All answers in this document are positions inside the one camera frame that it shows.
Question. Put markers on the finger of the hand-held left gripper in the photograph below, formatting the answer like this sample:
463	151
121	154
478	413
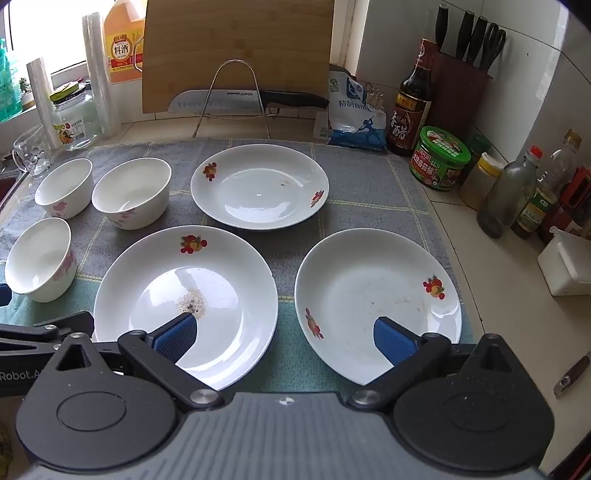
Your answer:
27	339
3	295

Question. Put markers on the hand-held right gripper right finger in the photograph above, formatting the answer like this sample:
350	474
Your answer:
392	341

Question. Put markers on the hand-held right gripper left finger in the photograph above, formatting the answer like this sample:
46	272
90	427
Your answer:
178	334

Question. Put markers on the white pink-flower bowl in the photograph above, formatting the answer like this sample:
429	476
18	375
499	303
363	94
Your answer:
62	182
131	184
37	258

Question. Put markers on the white fruit-print plate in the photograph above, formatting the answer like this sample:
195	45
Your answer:
260	203
138	286
351	286

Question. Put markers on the clear glass mug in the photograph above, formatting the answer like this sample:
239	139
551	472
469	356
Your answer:
32	152

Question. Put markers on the grey and teal checked towel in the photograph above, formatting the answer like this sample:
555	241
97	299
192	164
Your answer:
360	184

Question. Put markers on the yellow-lidded spice jar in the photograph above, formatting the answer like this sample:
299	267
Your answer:
480	184

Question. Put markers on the glass bottle red cap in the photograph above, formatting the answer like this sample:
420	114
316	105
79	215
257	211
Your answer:
503	198

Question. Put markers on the small metal tool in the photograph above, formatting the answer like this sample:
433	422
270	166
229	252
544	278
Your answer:
570	376

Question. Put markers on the green-lidded sauce jar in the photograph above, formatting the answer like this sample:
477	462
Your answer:
438	161

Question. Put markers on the glass jar yellow-black lid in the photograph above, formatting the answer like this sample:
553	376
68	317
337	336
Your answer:
76	120

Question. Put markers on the white plastic box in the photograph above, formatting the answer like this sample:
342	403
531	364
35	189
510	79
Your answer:
565	263

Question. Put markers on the clear bottle green label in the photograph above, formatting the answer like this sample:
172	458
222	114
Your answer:
535	210

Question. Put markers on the clear plastic wrap roll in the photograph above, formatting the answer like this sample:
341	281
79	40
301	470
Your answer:
99	74
41	101

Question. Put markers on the green plastic bottle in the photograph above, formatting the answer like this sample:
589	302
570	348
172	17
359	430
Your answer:
8	83

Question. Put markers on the dark green-lidded jar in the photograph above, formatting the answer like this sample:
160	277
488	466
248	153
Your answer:
480	145

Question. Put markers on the white and blue salt bag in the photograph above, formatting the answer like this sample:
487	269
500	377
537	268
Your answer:
355	120

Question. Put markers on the red sauce bottles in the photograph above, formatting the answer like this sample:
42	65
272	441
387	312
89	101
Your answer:
572	198

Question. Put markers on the dark vinegar bottle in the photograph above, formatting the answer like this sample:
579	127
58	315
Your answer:
411	110

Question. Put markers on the metal binder clips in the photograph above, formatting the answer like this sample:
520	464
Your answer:
375	98

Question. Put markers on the dark brown knife block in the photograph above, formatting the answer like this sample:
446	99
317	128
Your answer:
461	101

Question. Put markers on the orange cooking wine jug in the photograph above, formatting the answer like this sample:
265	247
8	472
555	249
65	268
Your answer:
122	46

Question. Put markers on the bamboo cutting board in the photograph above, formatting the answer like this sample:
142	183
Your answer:
240	41

